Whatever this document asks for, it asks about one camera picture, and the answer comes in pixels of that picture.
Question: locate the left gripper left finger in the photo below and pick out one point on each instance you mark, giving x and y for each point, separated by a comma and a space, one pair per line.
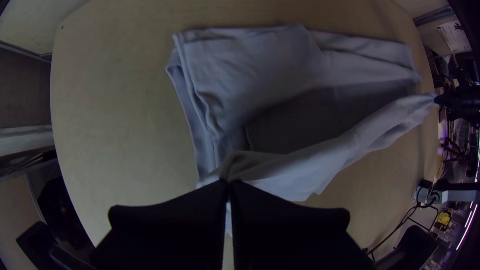
168, 236

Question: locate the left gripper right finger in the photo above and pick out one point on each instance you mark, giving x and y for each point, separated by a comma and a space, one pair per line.
292, 240

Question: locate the grey t-shirt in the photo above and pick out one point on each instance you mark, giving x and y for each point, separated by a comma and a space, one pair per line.
243, 75

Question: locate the white paper poster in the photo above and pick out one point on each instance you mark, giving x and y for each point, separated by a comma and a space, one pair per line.
453, 37

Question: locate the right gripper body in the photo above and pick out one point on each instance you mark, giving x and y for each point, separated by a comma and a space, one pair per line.
459, 105

